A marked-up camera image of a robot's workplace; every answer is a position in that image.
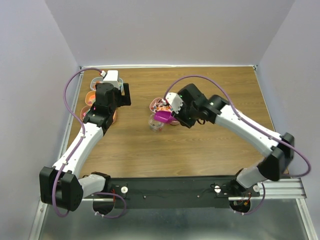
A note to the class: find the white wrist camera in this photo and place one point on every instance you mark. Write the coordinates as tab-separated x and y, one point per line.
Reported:
111	77
174	101

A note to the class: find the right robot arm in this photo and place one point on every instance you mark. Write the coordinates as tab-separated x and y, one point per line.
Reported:
272	145

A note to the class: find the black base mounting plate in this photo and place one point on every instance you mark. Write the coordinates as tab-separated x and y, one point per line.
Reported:
171	192

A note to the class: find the orange tray of gummies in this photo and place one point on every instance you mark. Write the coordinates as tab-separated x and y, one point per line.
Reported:
90	98

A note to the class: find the clear plastic jar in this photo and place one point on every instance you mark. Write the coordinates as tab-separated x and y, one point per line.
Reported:
154	125

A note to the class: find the pink tray of lollipops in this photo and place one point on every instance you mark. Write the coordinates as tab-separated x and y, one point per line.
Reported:
158	105

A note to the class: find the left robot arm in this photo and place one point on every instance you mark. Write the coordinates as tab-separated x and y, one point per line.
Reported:
60	185

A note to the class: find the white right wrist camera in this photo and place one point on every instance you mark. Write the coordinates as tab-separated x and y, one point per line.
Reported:
174	101

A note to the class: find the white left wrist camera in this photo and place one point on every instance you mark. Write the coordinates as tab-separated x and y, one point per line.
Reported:
111	77

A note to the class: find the pink tray of wrapped candies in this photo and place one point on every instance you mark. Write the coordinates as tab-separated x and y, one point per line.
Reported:
86	109

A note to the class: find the magenta plastic scoop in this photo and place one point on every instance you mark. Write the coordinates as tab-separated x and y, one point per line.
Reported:
163	117

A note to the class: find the grey tray of candy sticks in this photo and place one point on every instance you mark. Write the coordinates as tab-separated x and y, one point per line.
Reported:
97	80

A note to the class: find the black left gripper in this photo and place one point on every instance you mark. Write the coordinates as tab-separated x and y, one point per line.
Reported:
124	100

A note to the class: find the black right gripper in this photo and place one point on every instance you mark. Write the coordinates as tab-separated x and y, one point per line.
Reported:
187	123

